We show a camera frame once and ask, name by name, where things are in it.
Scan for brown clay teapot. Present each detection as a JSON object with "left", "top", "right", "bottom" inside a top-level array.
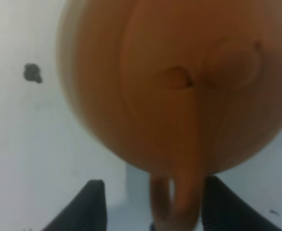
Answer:
[{"left": 57, "top": 0, "right": 282, "bottom": 231}]

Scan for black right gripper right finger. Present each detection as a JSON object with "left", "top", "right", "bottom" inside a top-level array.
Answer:
[{"left": 201, "top": 176, "right": 281, "bottom": 231}]

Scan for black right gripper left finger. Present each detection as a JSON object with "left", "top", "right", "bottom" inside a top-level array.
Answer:
[{"left": 44, "top": 180, "right": 107, "bottom": 231}]

